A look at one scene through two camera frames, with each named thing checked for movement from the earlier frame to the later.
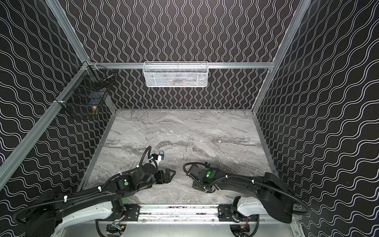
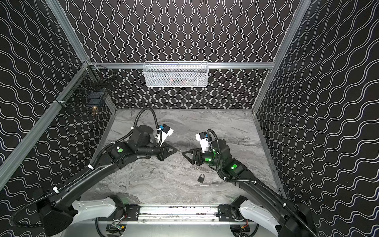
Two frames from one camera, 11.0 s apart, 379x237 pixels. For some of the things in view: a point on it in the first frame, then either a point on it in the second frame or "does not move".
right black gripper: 192,172 → 198,156
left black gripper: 163,177 → 161,151
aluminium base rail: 177,214 does not move
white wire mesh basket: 175,74 does not move
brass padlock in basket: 94,110 does not move
